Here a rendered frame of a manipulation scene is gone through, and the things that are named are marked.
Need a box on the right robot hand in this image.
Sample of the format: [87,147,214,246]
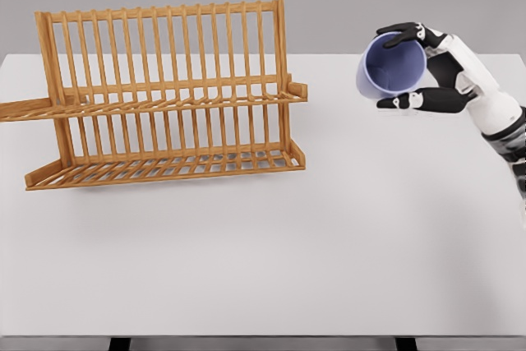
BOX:
[376,21,503,115]

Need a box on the lavender blue cup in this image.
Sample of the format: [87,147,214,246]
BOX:
[355,32,427,100]

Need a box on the wooden two-tier dish rack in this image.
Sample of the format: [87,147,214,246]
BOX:
[0,0,308,192]

